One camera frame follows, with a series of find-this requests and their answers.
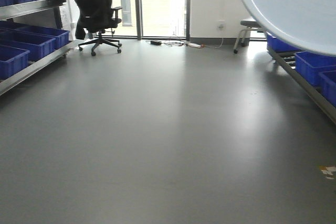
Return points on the light blue plate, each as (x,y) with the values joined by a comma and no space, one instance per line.
(306,24)

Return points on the black power adapter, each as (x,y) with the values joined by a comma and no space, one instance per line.
(155,42)

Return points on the white power strip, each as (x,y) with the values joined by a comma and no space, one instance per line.
(195,45)

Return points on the black office chair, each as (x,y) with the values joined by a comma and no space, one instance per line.
(95,16)

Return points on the grey stool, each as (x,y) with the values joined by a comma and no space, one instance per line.
(249,25)

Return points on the blue bin rack left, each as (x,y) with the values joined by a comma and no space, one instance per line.
(39,46)

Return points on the blue bin floor right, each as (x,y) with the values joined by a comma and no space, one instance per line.
(309,65)

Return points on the steel rack left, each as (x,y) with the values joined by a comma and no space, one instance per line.
(26,8)

